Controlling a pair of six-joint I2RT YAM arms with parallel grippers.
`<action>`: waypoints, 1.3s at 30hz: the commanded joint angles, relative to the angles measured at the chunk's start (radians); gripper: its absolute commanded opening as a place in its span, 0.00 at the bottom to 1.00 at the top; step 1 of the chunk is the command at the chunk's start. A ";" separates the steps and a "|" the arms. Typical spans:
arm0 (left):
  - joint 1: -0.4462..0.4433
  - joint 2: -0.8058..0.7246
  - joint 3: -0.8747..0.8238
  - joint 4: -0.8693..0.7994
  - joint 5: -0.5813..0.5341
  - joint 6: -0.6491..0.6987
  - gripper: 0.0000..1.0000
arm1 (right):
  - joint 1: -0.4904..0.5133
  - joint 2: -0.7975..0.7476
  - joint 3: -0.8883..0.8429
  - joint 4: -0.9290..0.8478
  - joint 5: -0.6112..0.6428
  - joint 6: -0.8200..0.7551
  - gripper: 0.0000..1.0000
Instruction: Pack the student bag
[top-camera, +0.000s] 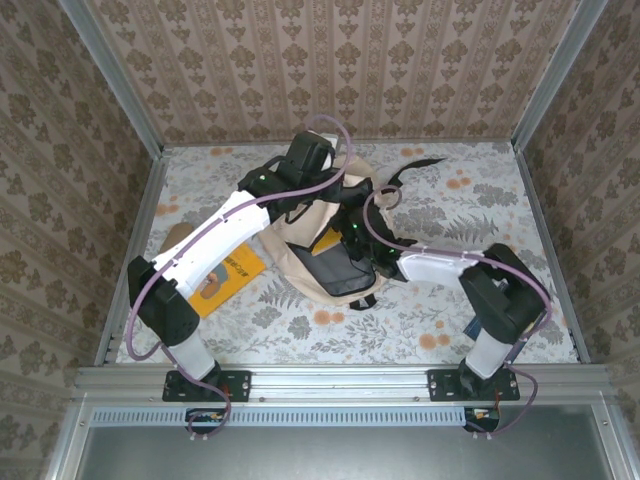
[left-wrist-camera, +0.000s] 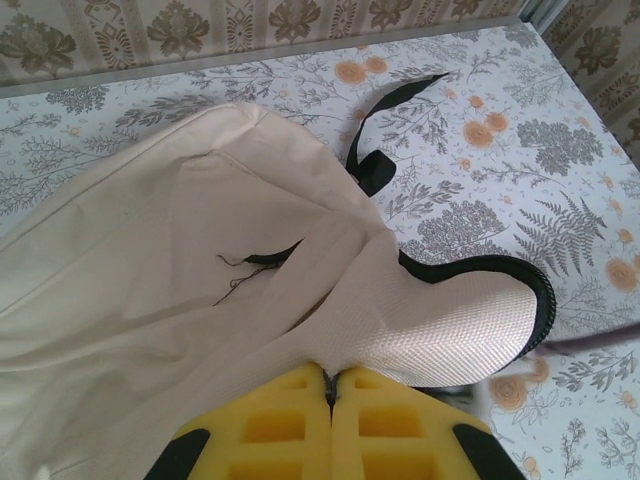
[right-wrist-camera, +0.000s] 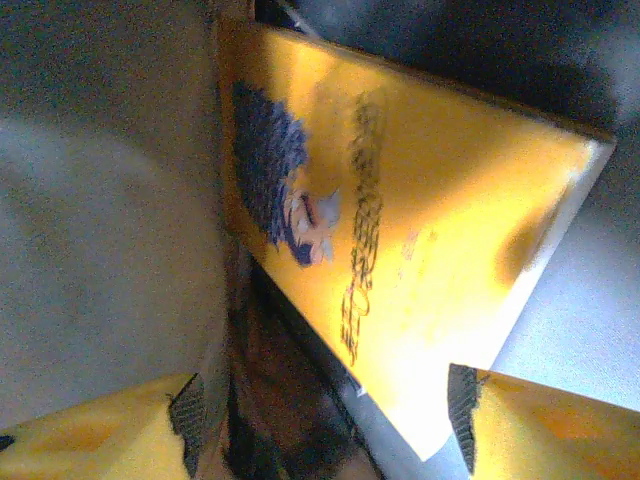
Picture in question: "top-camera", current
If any beige canvas backpack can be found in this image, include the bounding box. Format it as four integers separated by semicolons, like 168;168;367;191
257;154;446;311

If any yellow cartoon picture book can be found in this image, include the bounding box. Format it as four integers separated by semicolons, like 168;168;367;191
187;243;268;320

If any brown glasses case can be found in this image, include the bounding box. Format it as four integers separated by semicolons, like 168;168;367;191
159;223;196;254

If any floral table cover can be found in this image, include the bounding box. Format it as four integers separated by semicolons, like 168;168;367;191
117;142;581;365

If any grey metal panel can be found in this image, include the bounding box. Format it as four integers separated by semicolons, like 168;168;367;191
74;424;624;480

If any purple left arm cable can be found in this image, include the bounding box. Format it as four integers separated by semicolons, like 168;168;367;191
127;113;356;444

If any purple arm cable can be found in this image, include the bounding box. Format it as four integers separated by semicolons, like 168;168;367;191
363;185;554;441
127;113;356;444

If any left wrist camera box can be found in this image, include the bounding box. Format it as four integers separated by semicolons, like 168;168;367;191
284;130;337;174

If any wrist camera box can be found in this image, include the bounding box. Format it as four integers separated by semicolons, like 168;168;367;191
341;179;376;211
284;130;337;174

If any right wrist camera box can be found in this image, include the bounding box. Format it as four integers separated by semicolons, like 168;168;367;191
341;179;376;211

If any aluminium back rail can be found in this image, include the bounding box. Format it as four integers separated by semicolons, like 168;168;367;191
162;138;516;149

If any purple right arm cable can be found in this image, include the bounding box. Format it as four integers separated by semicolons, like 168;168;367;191
363;185;554;441

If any aluminium mounting rail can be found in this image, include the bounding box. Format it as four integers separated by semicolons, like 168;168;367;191
74;364;614;401

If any aluminium left side rail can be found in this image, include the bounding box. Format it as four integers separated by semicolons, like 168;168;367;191
94;147;169;366

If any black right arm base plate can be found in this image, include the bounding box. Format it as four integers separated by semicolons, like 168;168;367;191
428;368;521;403

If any aluminium right side rail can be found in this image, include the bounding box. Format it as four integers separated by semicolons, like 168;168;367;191
514;142;591;364

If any grey slotted cable duct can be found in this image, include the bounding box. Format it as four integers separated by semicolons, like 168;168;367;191
92;407;471;427

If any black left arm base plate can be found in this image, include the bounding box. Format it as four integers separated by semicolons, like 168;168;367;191
162;369;252;403

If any black connector with wires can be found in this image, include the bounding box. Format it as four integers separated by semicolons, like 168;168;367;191
463;407;501;434
185;407;232;435

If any aluminium left frame post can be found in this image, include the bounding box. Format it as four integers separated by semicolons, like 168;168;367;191
59;0;165;154

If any aluminium frame post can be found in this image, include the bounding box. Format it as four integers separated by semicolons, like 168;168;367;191
512;0;609;151
59;0;165;154

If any aluminium right frame post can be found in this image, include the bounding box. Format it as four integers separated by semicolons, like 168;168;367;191
512;0;609;151

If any aluminium left lower frame bar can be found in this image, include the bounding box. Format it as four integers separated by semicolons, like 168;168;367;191
47;399;96;480

